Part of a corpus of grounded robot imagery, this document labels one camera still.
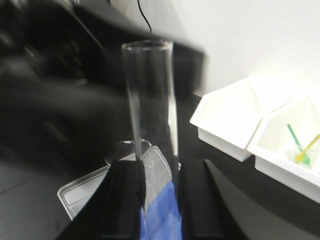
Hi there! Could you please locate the left white storage bin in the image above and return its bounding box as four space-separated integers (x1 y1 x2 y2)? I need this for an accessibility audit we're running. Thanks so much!
189 76 295 162

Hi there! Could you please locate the middle white storage bin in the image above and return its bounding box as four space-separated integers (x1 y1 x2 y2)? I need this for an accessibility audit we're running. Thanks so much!
247 95 320 203

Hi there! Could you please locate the clear glass test tube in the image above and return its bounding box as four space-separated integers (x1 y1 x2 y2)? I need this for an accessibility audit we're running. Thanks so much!
120 40 181 240

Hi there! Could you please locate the blue plastic tray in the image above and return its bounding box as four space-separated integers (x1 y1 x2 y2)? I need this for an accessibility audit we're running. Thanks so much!
139 182 183 240

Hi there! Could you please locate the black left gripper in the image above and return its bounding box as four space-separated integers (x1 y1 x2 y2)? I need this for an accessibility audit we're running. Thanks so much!
0 0 204 169

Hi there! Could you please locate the white storage bin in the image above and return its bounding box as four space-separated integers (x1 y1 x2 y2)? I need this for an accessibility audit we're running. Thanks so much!
189 76 295 162
247 95 320 203

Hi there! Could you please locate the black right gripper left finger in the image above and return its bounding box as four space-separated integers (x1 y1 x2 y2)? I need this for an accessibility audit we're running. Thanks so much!
58 160 145 240

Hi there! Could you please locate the black power cable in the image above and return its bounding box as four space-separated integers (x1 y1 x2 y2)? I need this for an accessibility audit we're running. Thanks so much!
136 0 153 34

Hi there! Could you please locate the grey metal tray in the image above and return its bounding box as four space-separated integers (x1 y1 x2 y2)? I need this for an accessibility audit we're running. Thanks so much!
57 146 172 219

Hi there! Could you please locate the clear glass beaker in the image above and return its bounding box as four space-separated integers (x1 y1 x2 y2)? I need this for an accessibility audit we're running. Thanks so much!
104 139 152 167

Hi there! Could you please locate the green plastic spatula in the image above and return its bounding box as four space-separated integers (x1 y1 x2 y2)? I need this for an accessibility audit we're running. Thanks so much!
287 123 311 166

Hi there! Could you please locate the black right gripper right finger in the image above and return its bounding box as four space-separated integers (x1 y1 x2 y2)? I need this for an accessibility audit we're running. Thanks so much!
179 159 319 240

